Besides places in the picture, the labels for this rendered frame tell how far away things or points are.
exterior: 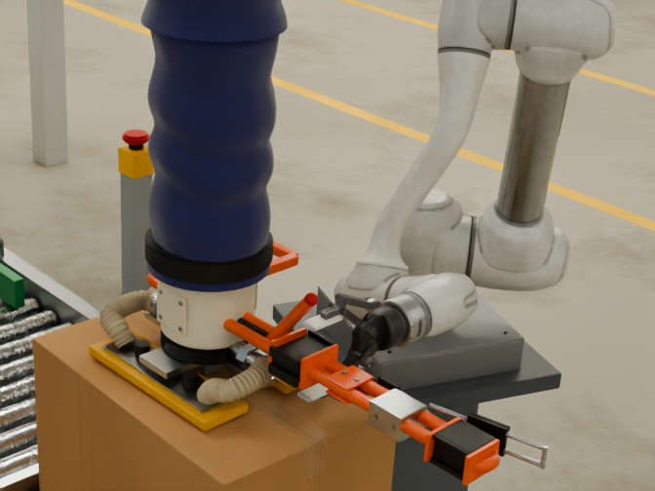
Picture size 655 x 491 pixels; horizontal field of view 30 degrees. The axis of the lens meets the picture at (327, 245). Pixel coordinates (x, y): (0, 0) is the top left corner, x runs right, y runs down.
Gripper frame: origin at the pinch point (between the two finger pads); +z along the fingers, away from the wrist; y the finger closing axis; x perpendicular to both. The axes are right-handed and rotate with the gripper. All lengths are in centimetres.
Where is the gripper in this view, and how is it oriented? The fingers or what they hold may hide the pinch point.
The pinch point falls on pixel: (310, 360)
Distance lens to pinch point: 206.2
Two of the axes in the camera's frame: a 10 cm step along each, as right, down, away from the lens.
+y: -0.6, 9.1, 4.1
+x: -7.0, -3.3, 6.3
